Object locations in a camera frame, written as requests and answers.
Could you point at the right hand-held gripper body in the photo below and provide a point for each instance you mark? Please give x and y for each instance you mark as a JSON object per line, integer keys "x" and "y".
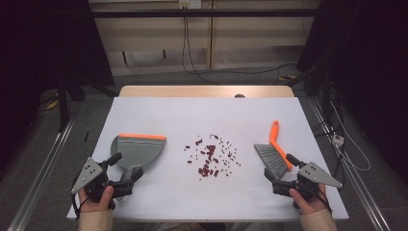
{"x": 316, "y": 176}

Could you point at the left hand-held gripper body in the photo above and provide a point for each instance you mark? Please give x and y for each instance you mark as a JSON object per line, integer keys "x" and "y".
{"x": 88, "y": 174}

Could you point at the grey dustpan with orange lip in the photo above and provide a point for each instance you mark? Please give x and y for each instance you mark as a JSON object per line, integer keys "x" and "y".
{"x": 138, "y": 150}

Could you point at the dark red debris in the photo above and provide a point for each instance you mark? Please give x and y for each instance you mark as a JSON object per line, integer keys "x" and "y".
{"x": 230, "y": 150}

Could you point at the person's right hand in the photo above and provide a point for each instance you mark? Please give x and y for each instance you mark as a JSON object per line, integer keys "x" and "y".
{"x": 308, "y": 203}

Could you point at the person's left hand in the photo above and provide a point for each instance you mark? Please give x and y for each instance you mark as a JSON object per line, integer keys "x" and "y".
{"x": 96, "y": 205}

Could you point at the small black floor object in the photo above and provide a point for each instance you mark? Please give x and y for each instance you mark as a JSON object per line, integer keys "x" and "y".
{"x": 86, "y": 136}

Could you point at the white power plug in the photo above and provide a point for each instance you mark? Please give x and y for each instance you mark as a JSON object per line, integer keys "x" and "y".
{"x": 337, "y": 140}

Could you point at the black stand leg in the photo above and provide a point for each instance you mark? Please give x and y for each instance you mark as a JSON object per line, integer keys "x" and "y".
{"x": 63, "y": 102}

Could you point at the yellow floor tape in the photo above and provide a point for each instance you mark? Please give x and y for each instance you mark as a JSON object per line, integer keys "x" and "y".
{"x": 53, "y": 104}

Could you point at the white table cover sheet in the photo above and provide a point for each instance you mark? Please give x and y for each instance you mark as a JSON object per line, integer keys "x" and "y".
{"x": 192, "y": 115}

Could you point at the black curtain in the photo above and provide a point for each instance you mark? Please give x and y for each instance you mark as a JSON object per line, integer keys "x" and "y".
{"x": 369, "y": 48}

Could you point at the black horizontal bar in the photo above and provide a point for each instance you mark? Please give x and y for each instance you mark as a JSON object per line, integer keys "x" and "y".
{"x": 205, "y": 13}

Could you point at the aluminium floor rail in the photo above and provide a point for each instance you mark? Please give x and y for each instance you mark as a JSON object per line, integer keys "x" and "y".
{"x": 38, "y": 179}
{"x": 362, "y": 192}

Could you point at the white wall socket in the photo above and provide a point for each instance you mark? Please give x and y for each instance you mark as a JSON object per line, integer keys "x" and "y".
{"x": 190, "y": 4}

